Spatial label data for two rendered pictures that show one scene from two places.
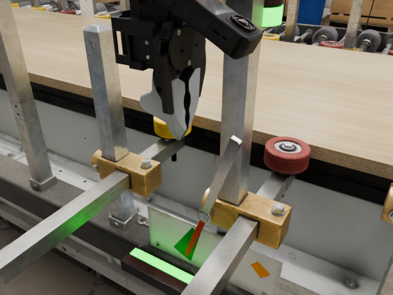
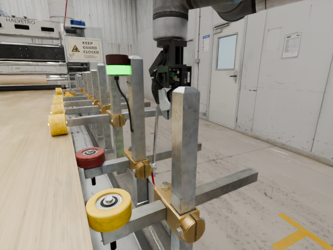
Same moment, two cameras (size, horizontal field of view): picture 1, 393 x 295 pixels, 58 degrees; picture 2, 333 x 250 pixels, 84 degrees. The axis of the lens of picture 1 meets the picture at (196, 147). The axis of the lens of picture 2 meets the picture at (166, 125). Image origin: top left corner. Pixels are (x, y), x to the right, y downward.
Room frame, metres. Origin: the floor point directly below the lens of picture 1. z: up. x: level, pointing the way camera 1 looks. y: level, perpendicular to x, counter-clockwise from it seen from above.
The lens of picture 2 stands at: (0.88, 0.29, 1.13)
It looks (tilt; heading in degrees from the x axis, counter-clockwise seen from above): 16 degrees down; 210
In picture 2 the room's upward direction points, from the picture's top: straight up
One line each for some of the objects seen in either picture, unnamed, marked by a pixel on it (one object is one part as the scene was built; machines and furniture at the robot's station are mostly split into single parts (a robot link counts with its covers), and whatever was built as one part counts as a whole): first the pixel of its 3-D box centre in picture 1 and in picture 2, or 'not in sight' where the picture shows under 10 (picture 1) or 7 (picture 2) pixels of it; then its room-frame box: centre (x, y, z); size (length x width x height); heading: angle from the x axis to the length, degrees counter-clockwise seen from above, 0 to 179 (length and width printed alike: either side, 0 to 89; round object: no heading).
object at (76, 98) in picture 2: not in sight; (94, 97); (-0.12, -0.93, 0.95); 0.50 x 0.04 x 0.04; 149
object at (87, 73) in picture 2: not in sight; (91, 103); (-0.07, -0.91, 0.90); 0.03 x 0.03 x 0.48; 59
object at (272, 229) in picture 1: (245, 212); (136, 162); (0.44, -0.08, 0.85); 0.13 x 0.06 x 0.05; 59
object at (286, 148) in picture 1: (284, 171); (91, 167); (0.55, -0.16, 0.85); 0.08 x 0.08 x 0.11
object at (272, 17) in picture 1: (259, 13); (118, 70); (0.49, -0.08, 1.14); 0.06 x 0.06 x 0.02
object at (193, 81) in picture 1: (174, 99); (165, 105); (0.43, 0.03, 1.05); 0.06 x 0.03 x 0.09; 59
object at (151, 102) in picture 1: (160, 107); (175, 104); (0.40, 0.04, 1.05); 0.06 x 0.03 x 0.09; 59
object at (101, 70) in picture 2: not in sight; (104, 110); (0.19, -0.49, 0.94); 0.03 x 0.03 x 0.48; 59
